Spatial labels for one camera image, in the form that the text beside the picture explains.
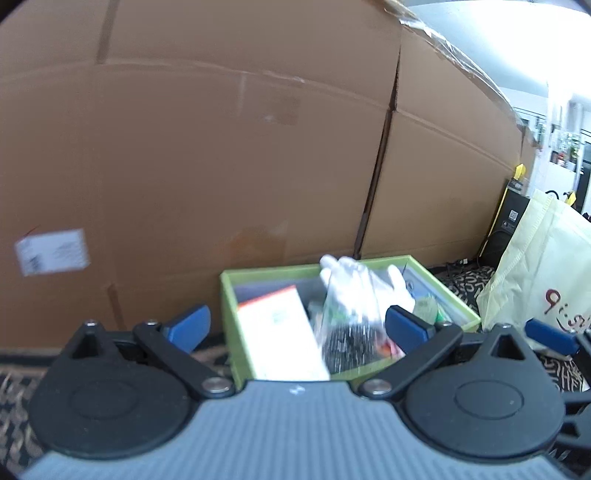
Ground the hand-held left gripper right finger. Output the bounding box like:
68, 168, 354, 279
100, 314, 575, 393
358, 305, 539, 402

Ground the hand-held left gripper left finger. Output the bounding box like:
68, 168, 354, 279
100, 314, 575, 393
69, 304, 236, 400

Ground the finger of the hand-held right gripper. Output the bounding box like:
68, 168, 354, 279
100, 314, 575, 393
525, 318, 591, 359
553, 390, 591, 465

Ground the green packet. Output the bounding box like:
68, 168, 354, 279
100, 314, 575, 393
413, 295, 451, 324

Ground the green cardboard box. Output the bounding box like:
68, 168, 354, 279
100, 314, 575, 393
219, 255, 483, 391

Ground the steel wool scrubber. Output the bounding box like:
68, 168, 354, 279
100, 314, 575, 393
323, 323, 384, 375

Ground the white glove with pink cuff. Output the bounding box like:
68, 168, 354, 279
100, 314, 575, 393
320, 255, 417, 325

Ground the clear plastic cup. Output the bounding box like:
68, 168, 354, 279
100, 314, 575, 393
318, 286, 387, 376

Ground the yellow white medicine box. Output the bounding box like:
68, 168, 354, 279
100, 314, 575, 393
236, 285, 331, 382

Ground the beige fabric bag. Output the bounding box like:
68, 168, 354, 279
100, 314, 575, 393
475, 188, 591, 352

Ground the white shipping label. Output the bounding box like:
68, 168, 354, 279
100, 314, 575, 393
14, 228, 90, 278

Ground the black patterned mat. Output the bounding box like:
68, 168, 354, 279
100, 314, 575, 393
0, 265, 591, 480

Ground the cluttered white shelf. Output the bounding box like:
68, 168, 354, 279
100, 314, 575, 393
531, 104, 591, 195

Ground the large brown cardboard box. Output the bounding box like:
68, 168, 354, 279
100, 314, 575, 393
0, 0, 403, 352

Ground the black box with yellow strap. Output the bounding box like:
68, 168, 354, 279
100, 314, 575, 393
478, 164, 532, 269

